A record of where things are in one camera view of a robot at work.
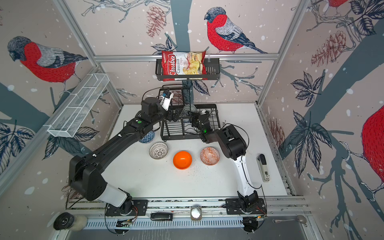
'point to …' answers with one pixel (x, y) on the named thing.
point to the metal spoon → (301, 218)
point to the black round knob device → (67, 220)
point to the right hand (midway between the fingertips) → (183, 114)
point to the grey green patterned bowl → (187, 107)
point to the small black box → (161, 216)
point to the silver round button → (196, 213)
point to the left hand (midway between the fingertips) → (174, 104)
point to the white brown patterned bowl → (158, 150)
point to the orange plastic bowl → (182, 160)
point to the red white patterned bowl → (210, 156)
